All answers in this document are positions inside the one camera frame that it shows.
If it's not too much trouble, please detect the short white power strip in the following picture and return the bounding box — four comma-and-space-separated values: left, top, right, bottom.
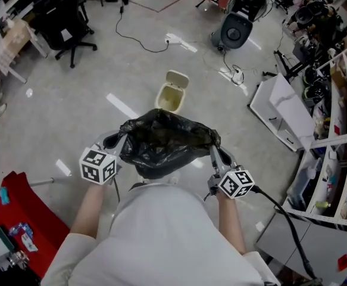
164, 34, 185, 46

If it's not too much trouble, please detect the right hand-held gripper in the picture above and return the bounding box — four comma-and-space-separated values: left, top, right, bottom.
208, 146, 255, 200

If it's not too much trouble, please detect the metal pole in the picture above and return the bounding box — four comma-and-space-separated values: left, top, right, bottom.
29, 177, 57, 187

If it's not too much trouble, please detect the person's white clothing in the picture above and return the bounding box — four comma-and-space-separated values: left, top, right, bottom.
40, 182, 281, 286

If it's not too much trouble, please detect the black office chair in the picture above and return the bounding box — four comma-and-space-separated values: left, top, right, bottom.
30, 0, 98, 69

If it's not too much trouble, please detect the beige bin with lid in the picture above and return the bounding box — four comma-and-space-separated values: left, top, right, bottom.
154, 70, 190, 114

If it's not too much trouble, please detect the grey cabinet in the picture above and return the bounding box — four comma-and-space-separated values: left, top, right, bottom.
255, 212, 347, 282

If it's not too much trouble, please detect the black floor cable with adapter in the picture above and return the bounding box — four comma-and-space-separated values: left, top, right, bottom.
115, 6, 171, 53

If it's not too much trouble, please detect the blue and white packet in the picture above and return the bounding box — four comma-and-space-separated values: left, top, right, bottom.
9, 222, 39, 253

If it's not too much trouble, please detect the long white power strip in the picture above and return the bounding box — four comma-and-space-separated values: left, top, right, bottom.
219, 67, 250, 97

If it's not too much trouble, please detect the white low cabinet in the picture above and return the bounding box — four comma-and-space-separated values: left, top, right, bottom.
249, 72, 315, 152

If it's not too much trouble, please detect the black tripod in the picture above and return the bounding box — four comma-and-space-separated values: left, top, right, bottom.
273, 49, 307, 79

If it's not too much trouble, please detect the person's left forearm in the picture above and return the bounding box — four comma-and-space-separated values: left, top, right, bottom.
70, 183, 107, 240

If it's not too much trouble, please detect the thick black gripper cable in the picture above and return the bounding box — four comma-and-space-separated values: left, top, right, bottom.
252, 185, 318, 281

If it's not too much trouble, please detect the teal small item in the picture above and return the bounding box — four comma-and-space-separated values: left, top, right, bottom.
0, 186, 11, 205

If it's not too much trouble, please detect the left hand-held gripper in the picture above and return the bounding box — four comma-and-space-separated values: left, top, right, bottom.
79, 131, 128, 186

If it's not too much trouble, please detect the cardboard box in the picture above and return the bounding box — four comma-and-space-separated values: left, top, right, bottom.
2, 18, 33, 52

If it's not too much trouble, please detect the white desk shelving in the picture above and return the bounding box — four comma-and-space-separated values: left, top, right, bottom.
0, 0, 76, 85

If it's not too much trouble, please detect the black garbage bag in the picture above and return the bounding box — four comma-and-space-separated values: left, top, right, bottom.
118, 108, 222, 180

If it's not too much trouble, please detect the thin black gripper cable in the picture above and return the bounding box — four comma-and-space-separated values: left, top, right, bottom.
112, 176, 121, 202

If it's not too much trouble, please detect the white shelving unit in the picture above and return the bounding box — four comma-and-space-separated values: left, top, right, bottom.
282, 36, 347, 229

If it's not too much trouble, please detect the person's right forearm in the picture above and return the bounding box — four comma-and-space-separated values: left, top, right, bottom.
216, 194, 247, 256

